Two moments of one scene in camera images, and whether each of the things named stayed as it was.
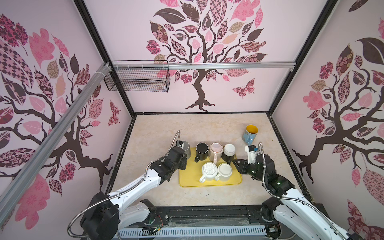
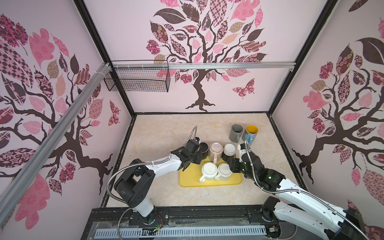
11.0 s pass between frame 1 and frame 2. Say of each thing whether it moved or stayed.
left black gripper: moved
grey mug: moved
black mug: stayed
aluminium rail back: stayed
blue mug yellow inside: stayed
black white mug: stayed
